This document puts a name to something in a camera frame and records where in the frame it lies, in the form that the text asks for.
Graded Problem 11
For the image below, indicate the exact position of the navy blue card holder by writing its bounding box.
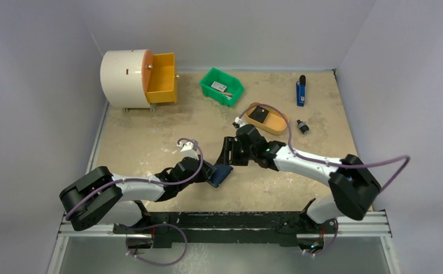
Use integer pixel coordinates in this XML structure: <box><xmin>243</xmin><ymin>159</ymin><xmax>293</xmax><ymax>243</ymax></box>
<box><xmin>207</xmin><ymin>164</ymin><xmax>233</xmax><ymax>188</ymax></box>

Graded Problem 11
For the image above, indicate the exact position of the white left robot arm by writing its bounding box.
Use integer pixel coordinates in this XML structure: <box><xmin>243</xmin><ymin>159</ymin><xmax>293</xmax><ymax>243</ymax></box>
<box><xmin>59</xmin><ymin>157</ymin><xmax>217</xmax><ymax>233</ymax></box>

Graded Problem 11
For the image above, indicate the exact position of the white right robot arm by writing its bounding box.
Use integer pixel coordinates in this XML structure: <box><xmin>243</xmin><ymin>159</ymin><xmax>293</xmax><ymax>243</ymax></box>
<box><xmin>216</xmin><ymin>124</ymin><xmax>381</xmax><ymax>232</ymax></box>

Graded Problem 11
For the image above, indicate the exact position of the black credit card stack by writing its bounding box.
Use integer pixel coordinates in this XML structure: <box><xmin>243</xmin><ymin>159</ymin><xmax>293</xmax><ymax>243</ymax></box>
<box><xmin>248</xmin><ymin>106</ymin><xmax>269</xmax><ymax>124</ymax></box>

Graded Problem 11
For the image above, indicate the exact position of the tan oval tray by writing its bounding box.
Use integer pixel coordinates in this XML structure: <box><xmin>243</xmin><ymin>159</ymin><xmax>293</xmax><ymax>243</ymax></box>
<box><xmin>243</xmin><ymin>102</ymin><xmax>289</xmax><ymax>135</ymax></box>

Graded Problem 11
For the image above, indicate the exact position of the small black marker cap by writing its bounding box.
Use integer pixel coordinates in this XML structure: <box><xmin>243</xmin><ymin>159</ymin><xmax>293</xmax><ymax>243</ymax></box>
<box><xmin>297</xmin><ymin>120</ymin><xmax>309</xmax><ymax>134</ymax></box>

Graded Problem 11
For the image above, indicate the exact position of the green plastic bin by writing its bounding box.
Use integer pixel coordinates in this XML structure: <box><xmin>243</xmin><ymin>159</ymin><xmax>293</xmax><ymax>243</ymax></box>
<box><xmin>199</xmin><ymin>67</ymin><xmax>245</xmax><ymax>107</ymax></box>

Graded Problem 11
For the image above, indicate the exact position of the small box in bin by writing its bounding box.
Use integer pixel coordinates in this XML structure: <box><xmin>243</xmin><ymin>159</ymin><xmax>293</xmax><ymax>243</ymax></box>
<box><xmin>210</xmin><ymin>81</ymin><xmax>227</xmax><ymax>92</ymax></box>

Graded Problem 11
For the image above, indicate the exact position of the blue stapler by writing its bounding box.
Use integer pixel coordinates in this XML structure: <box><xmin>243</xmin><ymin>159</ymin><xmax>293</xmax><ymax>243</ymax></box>
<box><xmin>296</xmin><ymin>75</ymin><xmax>306</xmax><ymax>107</ymax></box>

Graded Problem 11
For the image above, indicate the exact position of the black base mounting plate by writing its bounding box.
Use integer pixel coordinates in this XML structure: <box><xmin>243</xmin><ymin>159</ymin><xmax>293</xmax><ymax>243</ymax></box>
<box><xmin>113</xmin><ymin>211</ymin><xmax>336</xmax><ymax>248</ymax></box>

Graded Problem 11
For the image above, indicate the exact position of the yellow open drawer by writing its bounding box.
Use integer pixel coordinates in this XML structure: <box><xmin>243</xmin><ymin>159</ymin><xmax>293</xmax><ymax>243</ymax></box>
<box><xmin>146</xmin><ymin>53</ymin><xmax>178</xmax><ymax>104</ymax></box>

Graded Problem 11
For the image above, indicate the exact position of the white cylindrical drawer cabinet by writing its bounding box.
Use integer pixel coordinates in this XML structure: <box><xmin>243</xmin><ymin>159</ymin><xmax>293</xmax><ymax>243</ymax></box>
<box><xmin>100</xmin><ymin>49</ymin><xmax>154</xmax><ymax>109</ymax></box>

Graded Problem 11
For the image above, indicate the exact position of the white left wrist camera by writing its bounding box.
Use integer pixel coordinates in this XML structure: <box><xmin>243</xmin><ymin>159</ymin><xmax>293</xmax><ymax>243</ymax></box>
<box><xmin>178</xmin><ymin>140</ymin><xmax>199</xmax><ymax>160</ymax></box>

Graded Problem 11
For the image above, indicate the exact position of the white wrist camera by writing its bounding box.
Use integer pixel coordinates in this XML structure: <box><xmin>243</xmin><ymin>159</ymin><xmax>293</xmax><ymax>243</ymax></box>
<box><xmin>232</xmin><ymin>116</ymin><xmax>246</xmax><ymax>128</ymax></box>
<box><xmin>178</xmin><ymin>140</ymin><xmax>199</xmax><ymax>160</ymax></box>

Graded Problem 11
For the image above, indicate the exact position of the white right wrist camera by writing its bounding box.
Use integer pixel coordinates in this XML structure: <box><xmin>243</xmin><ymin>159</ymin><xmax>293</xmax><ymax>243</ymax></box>
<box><xmin>232</xmin><ymin>116</ymin><xmax>246</xmax><ymax>128</ymax></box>

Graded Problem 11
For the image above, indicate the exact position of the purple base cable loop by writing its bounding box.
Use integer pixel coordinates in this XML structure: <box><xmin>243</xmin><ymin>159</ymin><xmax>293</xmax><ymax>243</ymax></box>
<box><xmin>124</xmin><ymin>220</ymin><xmax>191</xmax><ymax>267</ymax></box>

